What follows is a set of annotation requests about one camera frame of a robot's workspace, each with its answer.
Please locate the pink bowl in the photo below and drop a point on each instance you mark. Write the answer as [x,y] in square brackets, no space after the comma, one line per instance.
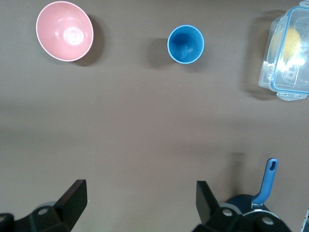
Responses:
[60,33]

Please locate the glass lid with blue knob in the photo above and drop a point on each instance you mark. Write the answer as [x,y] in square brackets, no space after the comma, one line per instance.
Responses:
[256,212]

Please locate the clear plastic container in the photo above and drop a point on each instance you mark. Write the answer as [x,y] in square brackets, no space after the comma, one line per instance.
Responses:
[265,75]

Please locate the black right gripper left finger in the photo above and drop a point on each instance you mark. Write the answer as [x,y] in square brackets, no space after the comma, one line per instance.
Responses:
[70,205]

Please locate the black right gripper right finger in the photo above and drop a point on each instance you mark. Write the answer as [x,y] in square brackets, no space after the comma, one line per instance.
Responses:
[207,205]

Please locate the aluminium frame profile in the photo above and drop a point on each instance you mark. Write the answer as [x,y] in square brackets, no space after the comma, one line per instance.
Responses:
[307,221]

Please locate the clear lid with blue rim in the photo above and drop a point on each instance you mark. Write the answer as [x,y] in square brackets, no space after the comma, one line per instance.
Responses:
[295,77]

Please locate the blue plastic cup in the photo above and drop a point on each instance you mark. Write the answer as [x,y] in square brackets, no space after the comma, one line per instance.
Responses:
[185,44]

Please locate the yellow lemon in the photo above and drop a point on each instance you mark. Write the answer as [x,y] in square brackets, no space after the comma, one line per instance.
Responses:
[290,43]

